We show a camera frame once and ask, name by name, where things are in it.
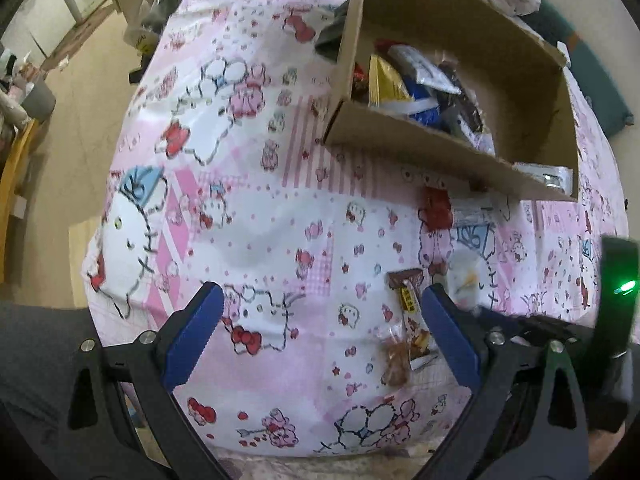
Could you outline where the floral bed sheet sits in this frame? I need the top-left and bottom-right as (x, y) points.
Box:
(215, 447), (432, 480)

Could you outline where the brown yellow-label snack packet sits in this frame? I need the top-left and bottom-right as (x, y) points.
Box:
(387, 269), (437, 372)

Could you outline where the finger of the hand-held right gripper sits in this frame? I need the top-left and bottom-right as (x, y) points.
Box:
(477, 306), (602, 350)

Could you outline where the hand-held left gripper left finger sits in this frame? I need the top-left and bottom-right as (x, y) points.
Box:
(60, 281), (236, 480)

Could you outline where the yellow wooden chair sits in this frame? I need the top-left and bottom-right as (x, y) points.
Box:
(0, 119), (39, 282)

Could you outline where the grey bin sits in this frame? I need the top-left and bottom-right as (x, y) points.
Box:
(20, 80), (57, 123)

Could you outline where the blue snack packet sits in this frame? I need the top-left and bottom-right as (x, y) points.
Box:
(368, 54), (447, 128)

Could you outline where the dark brown snack packet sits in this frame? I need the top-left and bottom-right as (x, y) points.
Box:
(439, 61), (485, 135)

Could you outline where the silver snack packet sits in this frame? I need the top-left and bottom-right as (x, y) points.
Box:
(514, 161), (574, 194)

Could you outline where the cardboard box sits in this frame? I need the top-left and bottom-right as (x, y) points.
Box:
(320, 0), (581, 203)

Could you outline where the clear plastic snack packet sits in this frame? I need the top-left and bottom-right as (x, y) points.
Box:
(447, 254), (489, 307)

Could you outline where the plastic bag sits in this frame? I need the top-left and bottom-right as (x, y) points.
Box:
(122, 0), (172, 57)

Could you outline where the clear packet of brown snack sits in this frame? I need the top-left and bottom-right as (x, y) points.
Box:
(381, 324), (414, 387)

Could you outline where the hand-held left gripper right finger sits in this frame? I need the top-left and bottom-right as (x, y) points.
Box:
(410, 282), (591, 480)

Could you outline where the pink cartoon printed blanket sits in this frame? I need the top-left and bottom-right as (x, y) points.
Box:
(82, 0), (631, 461)

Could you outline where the red and white snack packet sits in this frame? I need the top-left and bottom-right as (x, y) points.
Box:
(420, 186), (495, 232)

